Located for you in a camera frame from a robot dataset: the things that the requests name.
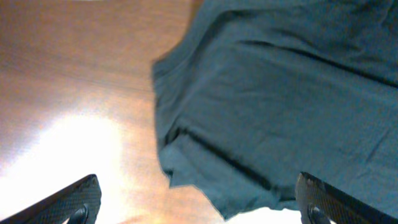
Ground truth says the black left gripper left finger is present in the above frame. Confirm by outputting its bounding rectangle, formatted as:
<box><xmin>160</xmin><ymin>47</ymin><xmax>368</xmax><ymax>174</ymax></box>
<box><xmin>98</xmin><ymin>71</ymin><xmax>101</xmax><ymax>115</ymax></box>
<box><xmin>1</xmin><ymin>174</ymin><xmax>102</xmax><ymax>224</ymax></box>

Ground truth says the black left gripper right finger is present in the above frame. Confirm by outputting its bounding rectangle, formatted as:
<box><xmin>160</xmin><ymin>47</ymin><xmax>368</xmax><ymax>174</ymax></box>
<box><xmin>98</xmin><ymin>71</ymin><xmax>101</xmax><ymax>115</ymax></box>
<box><xmin>295</xmin><ymin>172</ymin><xmax>397</xmax><ymax>224</ymax></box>

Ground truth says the dark green t-shirt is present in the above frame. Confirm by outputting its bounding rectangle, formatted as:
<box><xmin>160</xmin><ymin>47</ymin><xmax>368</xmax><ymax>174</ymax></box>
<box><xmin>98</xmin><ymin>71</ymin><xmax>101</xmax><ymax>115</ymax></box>
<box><xmin>153</xmin><ymin>0</ymin><xmax>397</xmax><ymax>219</ymax></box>

